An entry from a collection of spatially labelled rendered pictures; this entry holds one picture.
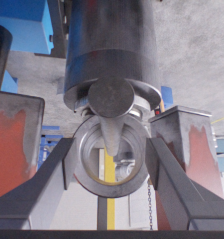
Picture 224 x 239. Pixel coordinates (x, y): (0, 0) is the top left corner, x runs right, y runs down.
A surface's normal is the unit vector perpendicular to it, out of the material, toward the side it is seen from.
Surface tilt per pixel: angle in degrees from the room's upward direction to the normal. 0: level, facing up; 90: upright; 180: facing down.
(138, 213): 90
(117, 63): 90
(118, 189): 90
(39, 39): 0
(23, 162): 90
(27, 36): 0
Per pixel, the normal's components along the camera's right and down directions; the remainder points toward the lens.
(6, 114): 0.40, -0.29
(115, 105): 0.00, -0.31
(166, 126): -0.91, -0.13
